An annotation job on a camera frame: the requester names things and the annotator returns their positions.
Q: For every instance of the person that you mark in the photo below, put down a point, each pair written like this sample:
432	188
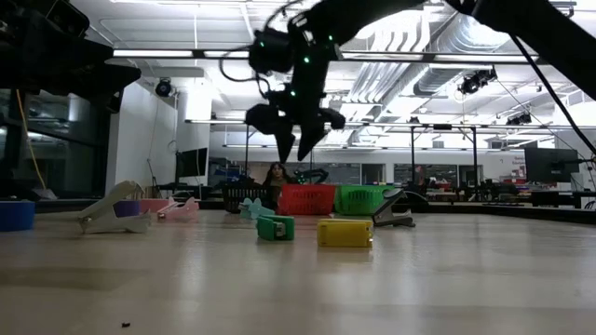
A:
277	172

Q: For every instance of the black metal gantry frame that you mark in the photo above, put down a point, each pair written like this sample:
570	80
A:
412	158

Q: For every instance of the pink staple remover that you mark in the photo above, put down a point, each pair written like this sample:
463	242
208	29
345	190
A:
184	211

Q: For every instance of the green stapler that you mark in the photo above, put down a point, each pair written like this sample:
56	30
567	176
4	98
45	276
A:
267	228

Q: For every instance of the background black desk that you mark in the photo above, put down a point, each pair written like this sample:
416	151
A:
559	197

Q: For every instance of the black plastic basket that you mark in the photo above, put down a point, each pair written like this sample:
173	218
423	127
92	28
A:
235	195

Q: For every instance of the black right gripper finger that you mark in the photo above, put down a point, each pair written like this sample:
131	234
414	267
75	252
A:
285	144
309	139

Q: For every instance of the gray staple remover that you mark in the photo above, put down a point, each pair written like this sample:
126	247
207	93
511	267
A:
386	211

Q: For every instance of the black wall monitor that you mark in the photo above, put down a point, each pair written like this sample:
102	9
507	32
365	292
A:
191	163

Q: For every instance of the background black robot arm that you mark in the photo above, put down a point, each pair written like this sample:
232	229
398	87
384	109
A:
316	174

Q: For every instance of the red plastic basket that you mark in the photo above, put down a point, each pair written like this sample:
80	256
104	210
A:
307	200

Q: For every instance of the black desk monitor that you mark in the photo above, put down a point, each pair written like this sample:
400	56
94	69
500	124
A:
549	165

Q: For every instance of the round black ceiling camera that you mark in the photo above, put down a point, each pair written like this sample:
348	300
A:
163	88

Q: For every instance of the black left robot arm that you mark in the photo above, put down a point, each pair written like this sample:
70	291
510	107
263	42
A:
46	60

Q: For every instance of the teal staple remover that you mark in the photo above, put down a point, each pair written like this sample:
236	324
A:
256	209

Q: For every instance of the pink tape roll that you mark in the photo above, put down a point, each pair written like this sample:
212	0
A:
153	205

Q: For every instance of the blue tape roll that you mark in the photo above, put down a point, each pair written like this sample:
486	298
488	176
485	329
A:
16	216

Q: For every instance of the black ceiling camera rig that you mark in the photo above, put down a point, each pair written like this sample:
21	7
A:
475	83

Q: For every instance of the black table frame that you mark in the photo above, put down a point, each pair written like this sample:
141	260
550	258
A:
512	211

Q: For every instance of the purple tape roll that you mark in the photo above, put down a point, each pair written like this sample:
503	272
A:
128	208

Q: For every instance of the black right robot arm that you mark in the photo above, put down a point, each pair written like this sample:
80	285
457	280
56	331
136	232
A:
535	28

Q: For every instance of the green plastic basket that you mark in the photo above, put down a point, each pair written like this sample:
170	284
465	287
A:
358	200

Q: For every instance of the black track spotlights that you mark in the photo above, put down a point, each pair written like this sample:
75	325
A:
519	119

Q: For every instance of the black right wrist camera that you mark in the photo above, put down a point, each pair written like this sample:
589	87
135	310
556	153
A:
272	51

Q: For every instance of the yellow stapler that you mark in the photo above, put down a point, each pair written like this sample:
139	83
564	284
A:
342	234

